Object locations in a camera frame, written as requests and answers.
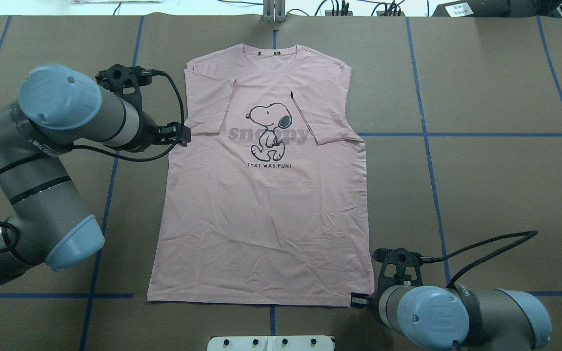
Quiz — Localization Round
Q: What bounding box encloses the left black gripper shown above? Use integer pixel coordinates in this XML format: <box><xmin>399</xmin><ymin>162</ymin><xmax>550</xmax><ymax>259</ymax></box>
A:
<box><xmin>138</xmin><ymin>114</ymin><xmax>192</xmax><ymax>152</ymax></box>

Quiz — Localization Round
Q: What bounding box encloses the pink Snoopy t-shirt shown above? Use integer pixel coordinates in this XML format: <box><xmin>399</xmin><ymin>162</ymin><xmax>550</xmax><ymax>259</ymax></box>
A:
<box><xmin>146</xmin><ymin>44</ymin><xmax>375</xmax><ymax>307</ymax></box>

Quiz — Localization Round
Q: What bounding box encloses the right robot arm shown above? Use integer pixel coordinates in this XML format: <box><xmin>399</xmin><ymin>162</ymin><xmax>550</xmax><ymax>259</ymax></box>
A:
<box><xmin>350</xmin><ymin>284</ymin><xmax>552</xmax><ymax>351</ymax></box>

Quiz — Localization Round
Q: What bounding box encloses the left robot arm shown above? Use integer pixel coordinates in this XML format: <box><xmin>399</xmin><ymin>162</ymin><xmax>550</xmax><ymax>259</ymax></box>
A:
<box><xmin>0</xmin><ymin>64</ymin><xmax>191</xmax><ymax>285</ymax></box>

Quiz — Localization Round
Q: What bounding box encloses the white mounting plate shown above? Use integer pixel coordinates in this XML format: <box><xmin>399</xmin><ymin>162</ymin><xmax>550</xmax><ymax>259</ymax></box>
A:
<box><xmin>207</xmin><ymin>335</ymin><xmax>337</xmax><ymax>351</ymax></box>

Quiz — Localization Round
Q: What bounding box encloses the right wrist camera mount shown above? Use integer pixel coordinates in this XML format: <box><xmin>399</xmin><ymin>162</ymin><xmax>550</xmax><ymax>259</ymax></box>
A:
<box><xmin>372</xmin><ymin>248</ymin><xmax>424</xmax><ymax>293</ymax></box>

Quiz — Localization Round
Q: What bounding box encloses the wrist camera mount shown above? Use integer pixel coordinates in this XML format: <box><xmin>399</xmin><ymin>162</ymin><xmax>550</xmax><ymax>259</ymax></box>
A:
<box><xmin>95</xmin><ymin>64</ymin><xmax>154</xmax><ymax>96</ymax></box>
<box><xmin>372</xmin><ymin>248</ymin><xmax>424</xmax><ymax>293</ymax></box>

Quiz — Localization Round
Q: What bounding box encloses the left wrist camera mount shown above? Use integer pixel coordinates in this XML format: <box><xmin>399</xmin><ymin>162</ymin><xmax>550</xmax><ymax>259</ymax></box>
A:
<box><xmin>95</xmin><ymin>64</ymin><xmax>154</xmax><ymax>96</ymax></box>

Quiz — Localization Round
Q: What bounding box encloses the aluminium frame post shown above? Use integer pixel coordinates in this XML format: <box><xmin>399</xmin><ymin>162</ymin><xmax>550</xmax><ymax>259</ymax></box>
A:
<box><xmin>261</xmin><ymin>0</ymin><xmax>287</xmax><ymax>23</ymax></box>

